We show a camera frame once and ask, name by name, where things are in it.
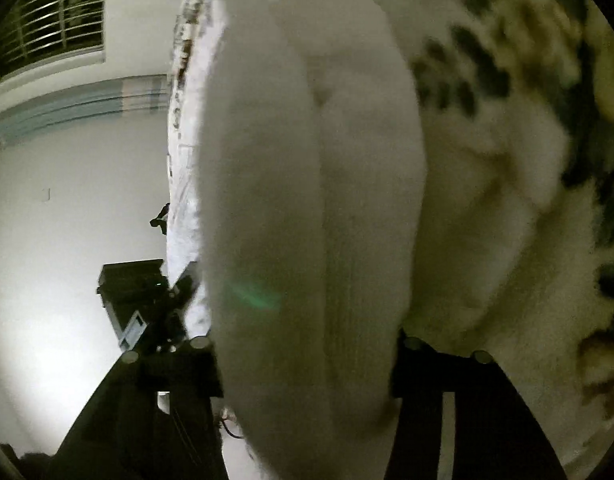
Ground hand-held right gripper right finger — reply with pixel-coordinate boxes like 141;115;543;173
381;332;568;480

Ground barred window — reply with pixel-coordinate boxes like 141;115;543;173
0;0;110;83

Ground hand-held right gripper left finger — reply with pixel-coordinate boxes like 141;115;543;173
46;339;229;480

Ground grey-green curtain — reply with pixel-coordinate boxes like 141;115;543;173
0;74;171;152

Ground floral quilt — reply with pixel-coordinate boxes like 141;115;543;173
164;0;614;463

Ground white knit sweater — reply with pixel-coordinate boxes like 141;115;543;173
197;0;568;480

